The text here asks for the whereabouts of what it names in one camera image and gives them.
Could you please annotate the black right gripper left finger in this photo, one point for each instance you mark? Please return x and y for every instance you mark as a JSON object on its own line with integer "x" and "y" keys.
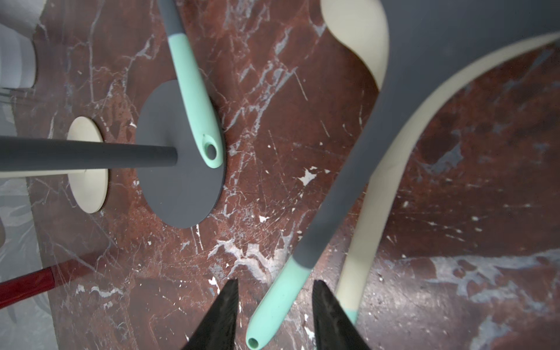
{"x": 217, "y": 329}

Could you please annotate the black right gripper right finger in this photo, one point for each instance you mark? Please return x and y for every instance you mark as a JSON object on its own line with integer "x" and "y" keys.
{"x": 332, "y": 327}

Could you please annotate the grey slotted spatula mint handle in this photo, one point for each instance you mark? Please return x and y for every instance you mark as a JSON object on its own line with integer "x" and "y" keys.
{"x": 202, "y": 119}

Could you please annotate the large grey skimmer mint handle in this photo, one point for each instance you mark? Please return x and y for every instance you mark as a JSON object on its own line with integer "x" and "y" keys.
{"x": 350, "y": 184}

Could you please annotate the cream utensil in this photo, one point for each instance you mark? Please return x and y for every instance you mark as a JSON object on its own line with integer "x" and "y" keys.
{"x": 420, "y": 53}

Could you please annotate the dark grey utensil rack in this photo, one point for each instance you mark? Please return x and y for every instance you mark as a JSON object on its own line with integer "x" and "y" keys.
{"x": 175, "y": 181}

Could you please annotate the cream utensil rack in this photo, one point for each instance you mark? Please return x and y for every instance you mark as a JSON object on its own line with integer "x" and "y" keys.
{"x": 88, "y": 186}

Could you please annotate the red spray bottle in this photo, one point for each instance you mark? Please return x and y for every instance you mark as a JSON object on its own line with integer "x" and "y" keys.
{"x": 27, "y": 286}

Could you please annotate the white pot with flowers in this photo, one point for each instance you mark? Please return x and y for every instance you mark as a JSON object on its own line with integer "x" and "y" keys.
{"x": 18, "y": 60}

